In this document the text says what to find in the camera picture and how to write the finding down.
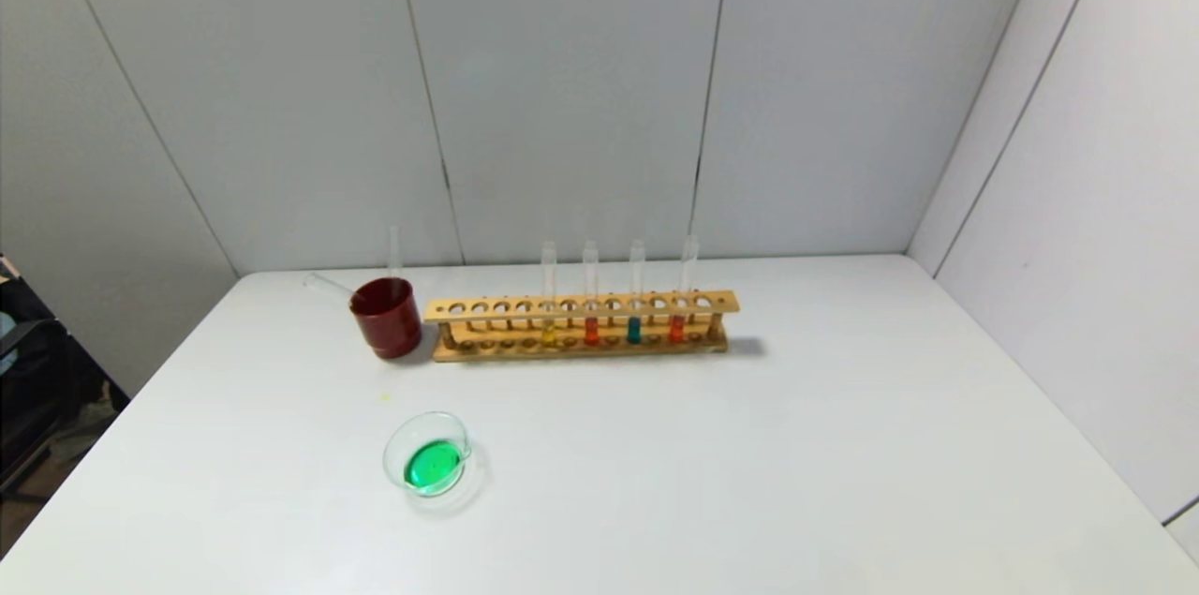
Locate dark shelf furniture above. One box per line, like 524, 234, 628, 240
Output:
0, 258, 130, 495

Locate red pigment test tube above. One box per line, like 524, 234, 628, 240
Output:
669, 234, 700, 343
585, 239, 602, 346

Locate wooden test tube rack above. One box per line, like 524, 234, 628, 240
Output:
423, 290, 741, 364

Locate clear glass beaker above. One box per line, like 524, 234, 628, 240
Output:
381, 411, 488, 513

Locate red cylindrical cup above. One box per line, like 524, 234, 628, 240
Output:
348, 277, 423, 361

